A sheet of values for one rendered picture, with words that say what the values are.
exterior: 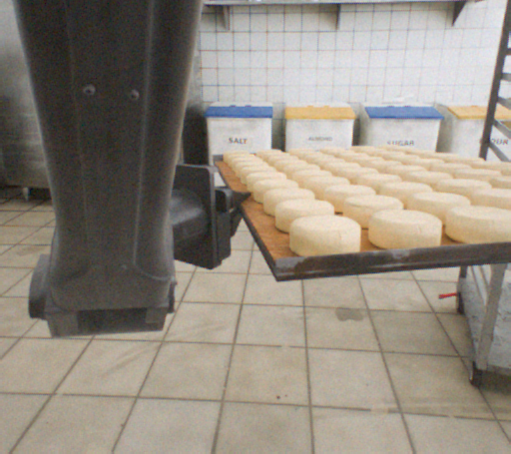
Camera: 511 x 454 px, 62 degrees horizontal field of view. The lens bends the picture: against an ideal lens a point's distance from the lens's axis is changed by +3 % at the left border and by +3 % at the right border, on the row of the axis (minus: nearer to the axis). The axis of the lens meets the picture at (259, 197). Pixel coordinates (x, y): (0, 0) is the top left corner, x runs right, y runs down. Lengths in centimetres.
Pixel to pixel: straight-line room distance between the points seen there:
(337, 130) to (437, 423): 226
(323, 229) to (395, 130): 317
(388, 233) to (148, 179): 19
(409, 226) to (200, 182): 19
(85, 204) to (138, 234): 3
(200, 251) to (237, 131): 297
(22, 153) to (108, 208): 354
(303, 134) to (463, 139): 121
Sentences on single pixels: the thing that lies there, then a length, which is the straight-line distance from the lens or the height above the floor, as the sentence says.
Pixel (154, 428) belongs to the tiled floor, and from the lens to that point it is 158.
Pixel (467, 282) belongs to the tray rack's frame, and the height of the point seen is 15.
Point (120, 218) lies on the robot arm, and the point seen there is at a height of 106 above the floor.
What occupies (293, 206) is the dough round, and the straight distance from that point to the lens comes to 35.
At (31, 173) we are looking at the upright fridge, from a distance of 373.
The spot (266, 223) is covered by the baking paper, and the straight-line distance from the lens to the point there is 38.
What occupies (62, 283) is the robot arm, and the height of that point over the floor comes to 102.
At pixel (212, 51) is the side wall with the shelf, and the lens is 402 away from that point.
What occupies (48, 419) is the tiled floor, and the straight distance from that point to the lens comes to 172.
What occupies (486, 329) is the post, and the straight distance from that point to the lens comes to 165.
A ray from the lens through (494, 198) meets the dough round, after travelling 42.
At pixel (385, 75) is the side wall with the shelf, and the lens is 405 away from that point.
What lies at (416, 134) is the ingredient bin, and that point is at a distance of 349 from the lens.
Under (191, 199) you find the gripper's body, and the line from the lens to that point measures 40.
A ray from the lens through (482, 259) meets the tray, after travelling 32.
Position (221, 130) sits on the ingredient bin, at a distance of 338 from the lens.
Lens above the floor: 112
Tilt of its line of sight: 18 degrees down
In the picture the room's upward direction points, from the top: straight up
